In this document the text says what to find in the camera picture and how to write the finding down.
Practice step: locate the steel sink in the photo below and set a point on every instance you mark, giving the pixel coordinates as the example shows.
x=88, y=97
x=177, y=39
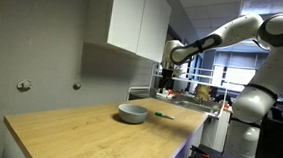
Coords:
x=194, y=106

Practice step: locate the white wall cabinet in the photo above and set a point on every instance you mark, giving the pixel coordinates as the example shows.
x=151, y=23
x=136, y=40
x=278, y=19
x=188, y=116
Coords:
x=132, y=21

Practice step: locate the yellow object behind sink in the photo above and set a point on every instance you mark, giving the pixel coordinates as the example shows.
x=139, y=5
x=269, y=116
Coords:
x=202, y=92

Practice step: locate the gray bowl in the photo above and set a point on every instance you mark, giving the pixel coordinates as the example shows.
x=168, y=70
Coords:
x=132, y=113

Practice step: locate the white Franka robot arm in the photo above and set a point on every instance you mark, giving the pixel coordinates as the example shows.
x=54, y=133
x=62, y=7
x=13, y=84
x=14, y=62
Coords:
x=265, y=81

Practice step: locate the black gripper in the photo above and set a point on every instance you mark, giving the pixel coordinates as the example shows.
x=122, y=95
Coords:
x=167, y=73

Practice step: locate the gray marker with green cap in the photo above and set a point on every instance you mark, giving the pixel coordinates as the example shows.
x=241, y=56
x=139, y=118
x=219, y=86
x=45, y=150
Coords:
x=164, y=115

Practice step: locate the round metal wall fitting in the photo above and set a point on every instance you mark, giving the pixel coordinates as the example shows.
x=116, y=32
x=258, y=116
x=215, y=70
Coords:
x=24, y=85
x=77, y=85

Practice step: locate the window with blinds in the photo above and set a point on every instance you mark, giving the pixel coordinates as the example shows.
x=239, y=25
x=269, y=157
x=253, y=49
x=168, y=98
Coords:
x=237, y=72

